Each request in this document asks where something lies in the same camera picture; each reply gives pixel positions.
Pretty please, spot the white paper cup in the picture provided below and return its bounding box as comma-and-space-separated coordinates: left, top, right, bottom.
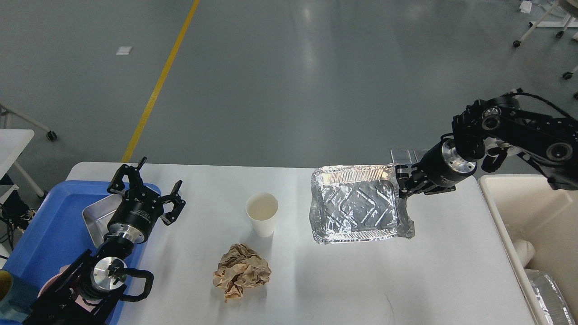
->
245, 193, 279, 238

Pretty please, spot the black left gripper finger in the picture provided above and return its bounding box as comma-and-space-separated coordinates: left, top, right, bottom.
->
107, 157, 147, 201
158, 180, 186, 226

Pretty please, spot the stainless steel rectangular container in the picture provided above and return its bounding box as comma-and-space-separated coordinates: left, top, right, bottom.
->
82, 194, 122, 248

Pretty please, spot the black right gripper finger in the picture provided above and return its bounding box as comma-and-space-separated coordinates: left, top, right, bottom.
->
397, 178, 434, 199
396, 162, 425, 181

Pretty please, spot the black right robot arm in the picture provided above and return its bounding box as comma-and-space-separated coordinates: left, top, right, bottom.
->
396, 89, 578, 198

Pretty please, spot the white side table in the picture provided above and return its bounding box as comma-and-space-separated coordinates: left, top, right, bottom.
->
0, 105, 58, 201

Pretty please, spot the clear floor plate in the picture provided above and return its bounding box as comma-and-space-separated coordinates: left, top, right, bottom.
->
412, 149, 429, 164
390, 149, 414, 165

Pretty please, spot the white floor sticker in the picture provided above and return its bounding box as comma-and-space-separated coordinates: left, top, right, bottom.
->
115, 46, 133, 56

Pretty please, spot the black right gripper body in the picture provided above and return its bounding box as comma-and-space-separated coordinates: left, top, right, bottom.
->
418, 139, 477, 193

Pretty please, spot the teal yellow cup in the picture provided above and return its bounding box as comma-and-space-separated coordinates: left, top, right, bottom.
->
0, 269, 39, 323

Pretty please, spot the beige plastic bin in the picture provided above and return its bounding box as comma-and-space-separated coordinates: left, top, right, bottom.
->
478, 175, 578, 325

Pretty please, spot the left clear floor plate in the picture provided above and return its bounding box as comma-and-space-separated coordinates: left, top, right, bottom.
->
390, 149, 414, 165

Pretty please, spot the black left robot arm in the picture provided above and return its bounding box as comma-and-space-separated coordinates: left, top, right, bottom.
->
22, 157, 186, 325

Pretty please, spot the right clear floor plate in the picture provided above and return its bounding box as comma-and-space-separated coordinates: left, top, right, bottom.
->
412, 149, 429, 164

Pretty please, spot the foil tray in bin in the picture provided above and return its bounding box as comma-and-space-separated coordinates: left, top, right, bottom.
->
524, 269, 576, 325

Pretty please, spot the aluminium foil tray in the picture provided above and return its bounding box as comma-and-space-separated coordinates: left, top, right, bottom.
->
309, 164, 415, 244

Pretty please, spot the pink ribbed mug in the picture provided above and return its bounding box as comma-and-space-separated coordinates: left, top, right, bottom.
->
37, 264, 70, 298

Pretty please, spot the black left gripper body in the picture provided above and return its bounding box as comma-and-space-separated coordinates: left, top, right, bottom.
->
107, 193, 163, 244

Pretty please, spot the white wheeled cart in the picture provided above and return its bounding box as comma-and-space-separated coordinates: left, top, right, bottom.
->
511, 0, 577, 104

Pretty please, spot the crumpled brown paper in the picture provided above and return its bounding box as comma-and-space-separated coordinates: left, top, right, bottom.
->
212, 243, 272, 303

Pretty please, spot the white object in bin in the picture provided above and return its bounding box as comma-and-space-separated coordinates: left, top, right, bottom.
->
513, 239, 536, 268

